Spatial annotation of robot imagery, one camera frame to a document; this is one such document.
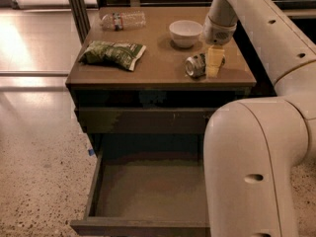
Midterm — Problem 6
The closed top drawer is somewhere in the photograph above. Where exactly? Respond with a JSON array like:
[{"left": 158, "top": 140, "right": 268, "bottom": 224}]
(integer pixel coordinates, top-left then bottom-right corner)
[{"left": 75, "top": 108, "right": 215, "bottom": 134}]

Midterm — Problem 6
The open middle drawer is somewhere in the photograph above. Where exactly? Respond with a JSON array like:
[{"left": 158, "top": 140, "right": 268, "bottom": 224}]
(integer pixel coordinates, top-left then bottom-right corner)
[{"left": 70, "top": 134, "right": 210, "bottom": 237}]

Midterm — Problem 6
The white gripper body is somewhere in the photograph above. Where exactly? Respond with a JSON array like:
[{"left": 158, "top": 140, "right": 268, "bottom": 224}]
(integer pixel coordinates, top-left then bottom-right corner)
[{"left": 202, "top": 16, "right": 237, "bottom": 45}]

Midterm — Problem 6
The brown wooden drawer cabinet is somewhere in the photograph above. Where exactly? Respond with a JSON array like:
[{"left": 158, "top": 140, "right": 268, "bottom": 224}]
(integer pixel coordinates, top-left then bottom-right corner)
[{"left": 65, "top": 6, "right": 257, "bottom": 237}]

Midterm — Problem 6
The white ceramic bowl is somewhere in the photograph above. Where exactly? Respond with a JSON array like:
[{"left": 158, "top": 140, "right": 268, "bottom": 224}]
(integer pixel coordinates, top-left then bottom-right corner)
[{"left": 169, "top": 20, "right": 202, "bottom": 48}]

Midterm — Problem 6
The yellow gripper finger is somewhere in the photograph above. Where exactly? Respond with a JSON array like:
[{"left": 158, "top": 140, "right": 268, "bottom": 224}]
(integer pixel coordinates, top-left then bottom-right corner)
[{"left": 205, "top": 45, "right": 225, "bottom": 78}]

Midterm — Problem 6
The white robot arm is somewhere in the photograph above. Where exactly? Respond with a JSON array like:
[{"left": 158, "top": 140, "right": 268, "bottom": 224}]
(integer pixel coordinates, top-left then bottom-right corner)
[{"left": 203, "top": 0, "right": 316, "bottom": 237}]

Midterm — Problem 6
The blue tape piece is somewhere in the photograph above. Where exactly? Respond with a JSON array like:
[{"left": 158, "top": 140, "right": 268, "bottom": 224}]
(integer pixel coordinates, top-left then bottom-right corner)
[{"left": 88, "top": 148, "right": 95, "bottom": 156}]

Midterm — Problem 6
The silver green 7up can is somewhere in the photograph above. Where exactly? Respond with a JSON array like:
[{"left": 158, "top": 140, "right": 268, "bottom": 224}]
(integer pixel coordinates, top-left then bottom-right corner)
[{"left": 184, "top": 52, "right": 227, "bottom": 79}]

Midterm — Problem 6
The green chip bag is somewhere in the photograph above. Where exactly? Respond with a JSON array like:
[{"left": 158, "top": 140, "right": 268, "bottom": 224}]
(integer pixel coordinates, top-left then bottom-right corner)
[{"left": 79, "top": 40, "right": 146, "bottom": 71}]

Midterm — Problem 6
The clear plastic water bottle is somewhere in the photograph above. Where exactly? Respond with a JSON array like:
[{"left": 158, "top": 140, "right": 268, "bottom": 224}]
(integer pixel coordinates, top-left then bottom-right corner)
[{"left": 100, "top": 11, "right": 146, "bottom": 31}]

